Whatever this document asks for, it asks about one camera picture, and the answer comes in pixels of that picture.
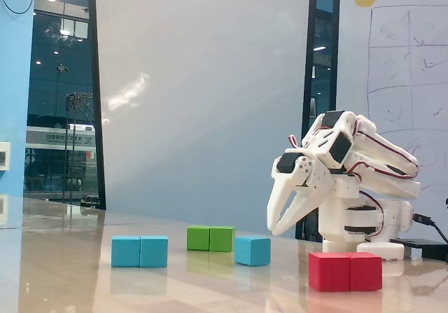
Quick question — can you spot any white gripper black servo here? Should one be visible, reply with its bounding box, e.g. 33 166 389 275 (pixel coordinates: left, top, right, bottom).
267 148 333 237

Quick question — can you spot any small blue cube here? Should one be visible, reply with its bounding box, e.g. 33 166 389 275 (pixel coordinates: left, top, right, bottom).
234 235 272 267

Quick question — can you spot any long red block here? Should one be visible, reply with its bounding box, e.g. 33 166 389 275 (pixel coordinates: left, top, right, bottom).
308 251 384 293

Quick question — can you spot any long green block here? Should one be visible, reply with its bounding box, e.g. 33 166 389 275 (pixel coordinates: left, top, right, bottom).
186 225 236 253

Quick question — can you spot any long blue block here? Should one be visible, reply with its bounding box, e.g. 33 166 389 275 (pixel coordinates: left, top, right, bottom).
111 235 169 268

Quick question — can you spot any black power box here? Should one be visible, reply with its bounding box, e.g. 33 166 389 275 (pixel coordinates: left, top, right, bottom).
389 237 448 262

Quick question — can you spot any metal scaffold tower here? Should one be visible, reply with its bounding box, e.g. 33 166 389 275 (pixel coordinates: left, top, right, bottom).
62 91 95 202

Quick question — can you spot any black power cable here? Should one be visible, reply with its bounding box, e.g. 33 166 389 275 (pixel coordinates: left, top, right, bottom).
412 213 448 244

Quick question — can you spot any black window frame pillar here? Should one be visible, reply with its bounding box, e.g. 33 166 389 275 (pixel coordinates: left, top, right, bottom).
86 0 107 211

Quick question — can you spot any white wall device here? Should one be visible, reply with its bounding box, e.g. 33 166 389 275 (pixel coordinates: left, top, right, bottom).
0 141 11 170

